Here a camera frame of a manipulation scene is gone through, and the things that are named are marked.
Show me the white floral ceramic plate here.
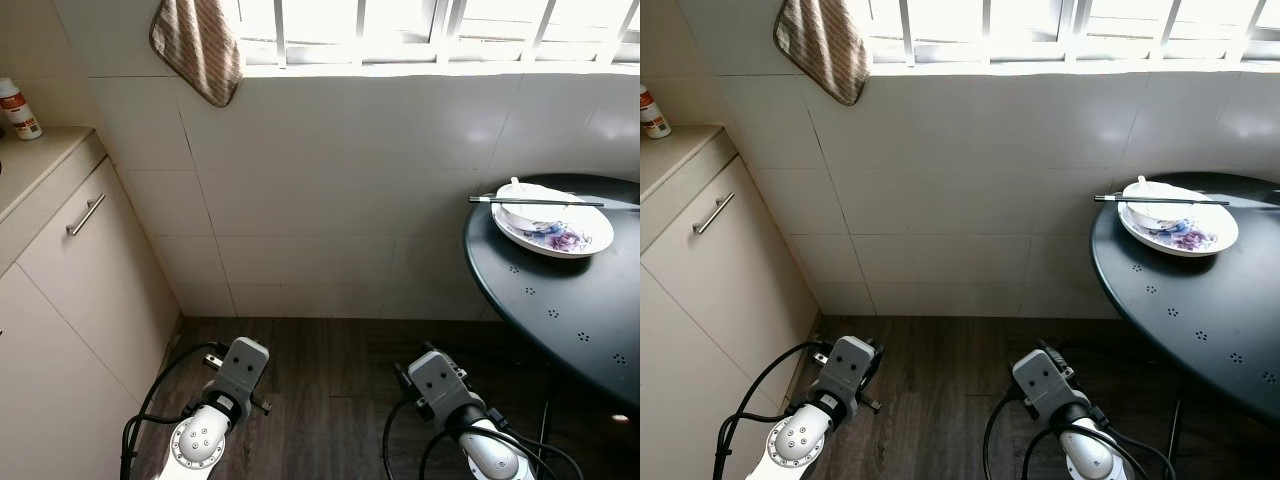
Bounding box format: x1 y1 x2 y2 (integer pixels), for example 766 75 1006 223
1117 186 1240 258
491 186 616 260

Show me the white ceramic bowl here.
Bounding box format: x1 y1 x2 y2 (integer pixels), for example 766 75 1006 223
1125 182 1209 231
497 183 583 234

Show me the round black metal table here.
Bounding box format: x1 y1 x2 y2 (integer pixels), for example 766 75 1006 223
1090 172 1280 466
463 173 641 446

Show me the brown striped hanging towel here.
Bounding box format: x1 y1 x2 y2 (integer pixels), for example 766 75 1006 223
773 0 871 107
149 0 247 109

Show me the white bottle with red label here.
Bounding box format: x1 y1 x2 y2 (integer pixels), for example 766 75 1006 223
640 85 672 139
0 78 43 141

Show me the white barred window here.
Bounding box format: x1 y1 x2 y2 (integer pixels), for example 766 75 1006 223
868 0 1280 71
232 0 641 73

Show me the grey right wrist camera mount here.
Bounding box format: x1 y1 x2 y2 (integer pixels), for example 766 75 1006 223
408 350 471 419
1012 348 1076 416

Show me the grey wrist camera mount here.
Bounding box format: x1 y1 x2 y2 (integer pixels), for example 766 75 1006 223
213 337 271 403
1012 348 1076 416
822 335 879 401
408 350 471 419

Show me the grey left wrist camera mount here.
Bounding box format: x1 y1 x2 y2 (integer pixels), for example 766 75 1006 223
822 335 879 401
213 337 271 403

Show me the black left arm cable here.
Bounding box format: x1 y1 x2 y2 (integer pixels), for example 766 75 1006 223
715 342 831 480
120 342 226 480

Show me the silver cabinet bar handle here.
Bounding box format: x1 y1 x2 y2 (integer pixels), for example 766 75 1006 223
66 194 107 238
692 192 736 236

